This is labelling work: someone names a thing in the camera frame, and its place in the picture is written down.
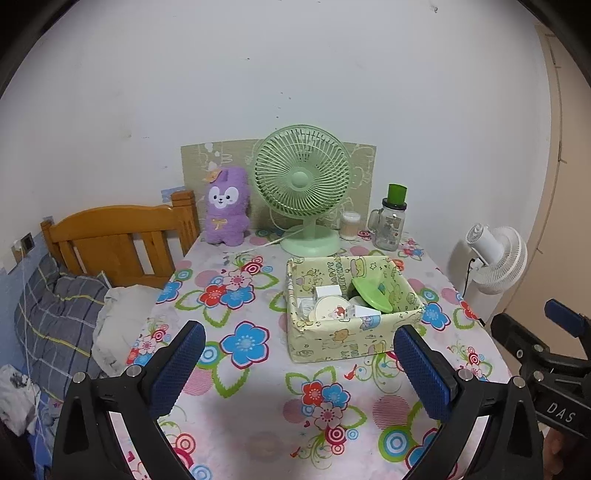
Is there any white standing fan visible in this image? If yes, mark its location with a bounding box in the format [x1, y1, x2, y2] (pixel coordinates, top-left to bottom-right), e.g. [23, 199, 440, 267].
[462, 224, 528, 315]

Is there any white fan cable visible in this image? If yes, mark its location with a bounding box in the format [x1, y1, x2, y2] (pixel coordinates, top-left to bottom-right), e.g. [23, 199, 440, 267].
[240, 239, 288, 256]

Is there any cotton swab jar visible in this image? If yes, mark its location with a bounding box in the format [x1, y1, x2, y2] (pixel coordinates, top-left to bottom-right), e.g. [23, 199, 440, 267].
[341, 211, 361, 241]

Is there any beige cartoon printed board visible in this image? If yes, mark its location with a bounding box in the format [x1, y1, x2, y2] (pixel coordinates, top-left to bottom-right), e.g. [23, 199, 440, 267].
[181, 138, 377, 232]

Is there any wooden bed headboard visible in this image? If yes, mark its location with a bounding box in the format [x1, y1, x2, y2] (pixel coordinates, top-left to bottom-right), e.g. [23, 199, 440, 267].
[41, 190, 200, 289]

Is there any green round pad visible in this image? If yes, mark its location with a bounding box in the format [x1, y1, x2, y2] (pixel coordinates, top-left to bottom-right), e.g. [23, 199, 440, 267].
[349, 272, 394, 315]

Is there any grey plaid blanket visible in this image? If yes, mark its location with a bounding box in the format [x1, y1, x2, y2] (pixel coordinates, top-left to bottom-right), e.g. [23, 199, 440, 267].
[14, 254, 109, 398]

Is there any purple plush toy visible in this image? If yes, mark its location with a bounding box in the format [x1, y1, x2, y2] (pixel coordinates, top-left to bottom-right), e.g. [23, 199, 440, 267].
[204, 166, 252, 246]

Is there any white crumpled cloth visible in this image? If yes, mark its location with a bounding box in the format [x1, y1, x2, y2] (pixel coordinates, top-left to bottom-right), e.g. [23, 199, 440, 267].
[92, 285, 160, 377]

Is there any white grey patterned cloth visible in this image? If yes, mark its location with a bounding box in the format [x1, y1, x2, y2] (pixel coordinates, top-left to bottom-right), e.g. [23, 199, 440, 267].
[0, 364, 42, 437]

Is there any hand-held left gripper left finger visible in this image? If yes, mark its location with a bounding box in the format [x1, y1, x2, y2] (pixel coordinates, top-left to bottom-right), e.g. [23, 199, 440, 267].
[52, 320, 207, 480]

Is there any glass mug jar green lid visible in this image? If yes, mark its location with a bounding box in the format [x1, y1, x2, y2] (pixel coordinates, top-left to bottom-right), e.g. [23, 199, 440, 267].
[367, 184, 408, 251]

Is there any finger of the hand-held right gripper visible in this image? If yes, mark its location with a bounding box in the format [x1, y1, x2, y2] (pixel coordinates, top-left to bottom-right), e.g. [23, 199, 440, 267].
[544, 299, 591, 340]
[490, 313, 591, 376]

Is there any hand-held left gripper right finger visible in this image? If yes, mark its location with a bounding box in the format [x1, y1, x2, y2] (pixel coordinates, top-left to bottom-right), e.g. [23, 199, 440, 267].
[393, 324, 546, 480]

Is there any cream round cartoon tin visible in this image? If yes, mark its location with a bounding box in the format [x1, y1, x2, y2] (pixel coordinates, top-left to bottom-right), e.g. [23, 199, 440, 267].
[308, 295, 352, 321]

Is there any yellow cartoon storage box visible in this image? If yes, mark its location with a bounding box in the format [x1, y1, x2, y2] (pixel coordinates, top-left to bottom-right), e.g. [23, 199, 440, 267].
[285, 255, 426, 364]

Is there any floral tablecloth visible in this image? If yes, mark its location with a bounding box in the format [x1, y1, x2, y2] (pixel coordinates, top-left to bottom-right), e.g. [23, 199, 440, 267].
[124, 233, 513, 480]

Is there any beige door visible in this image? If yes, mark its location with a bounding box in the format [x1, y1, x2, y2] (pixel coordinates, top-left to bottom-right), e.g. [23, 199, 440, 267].
[508, 25, 591, 324]

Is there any green desk fan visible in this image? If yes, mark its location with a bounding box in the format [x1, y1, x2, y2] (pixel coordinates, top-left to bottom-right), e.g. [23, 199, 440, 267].
[254, 124, 352, 257]

